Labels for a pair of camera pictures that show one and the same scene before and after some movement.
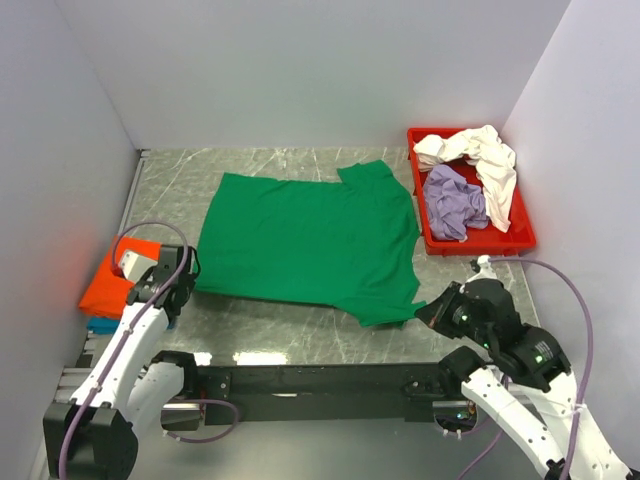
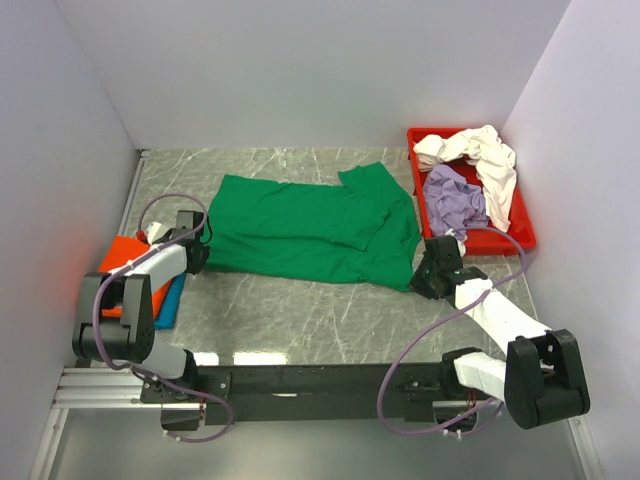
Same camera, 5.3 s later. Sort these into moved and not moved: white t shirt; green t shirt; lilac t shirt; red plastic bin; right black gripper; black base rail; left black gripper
Moved: left black gripper; green t shirt; right black gripper
Not moved: red plastic bin; white t shirt; lilac t shirt; black base rail
